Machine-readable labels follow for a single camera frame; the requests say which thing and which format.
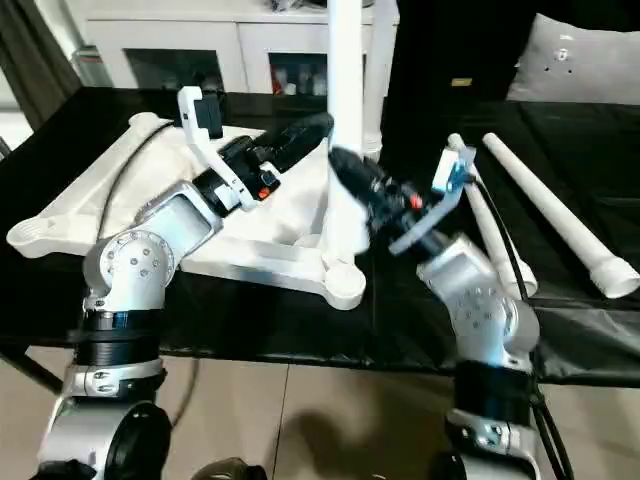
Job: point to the white plastic table top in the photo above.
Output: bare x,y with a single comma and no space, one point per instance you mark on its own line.
290,210

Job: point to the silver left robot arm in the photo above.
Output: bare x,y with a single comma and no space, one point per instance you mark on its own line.
135,260

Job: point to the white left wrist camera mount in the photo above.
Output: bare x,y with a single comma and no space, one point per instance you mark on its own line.
187,107

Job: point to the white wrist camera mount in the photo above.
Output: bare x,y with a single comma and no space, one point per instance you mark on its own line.
187,107
442,170

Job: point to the white plastic table leg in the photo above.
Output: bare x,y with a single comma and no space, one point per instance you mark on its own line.
345,75
550,207
384,75
456,142

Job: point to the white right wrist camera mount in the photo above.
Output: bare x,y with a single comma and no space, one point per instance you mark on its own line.
442,170

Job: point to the grey cushion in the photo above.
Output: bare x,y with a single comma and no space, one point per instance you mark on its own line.
580,65

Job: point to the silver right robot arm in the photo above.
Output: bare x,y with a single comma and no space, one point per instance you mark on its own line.
475,300

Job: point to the black work mat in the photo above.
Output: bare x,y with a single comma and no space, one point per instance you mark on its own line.
575,150

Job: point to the black cabinet with gold label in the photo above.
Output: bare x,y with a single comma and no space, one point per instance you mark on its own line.
450,45

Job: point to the white sideboard with glass doors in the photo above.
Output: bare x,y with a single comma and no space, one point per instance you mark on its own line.
200,30

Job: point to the grey curtain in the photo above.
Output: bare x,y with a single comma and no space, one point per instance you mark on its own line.
30,60

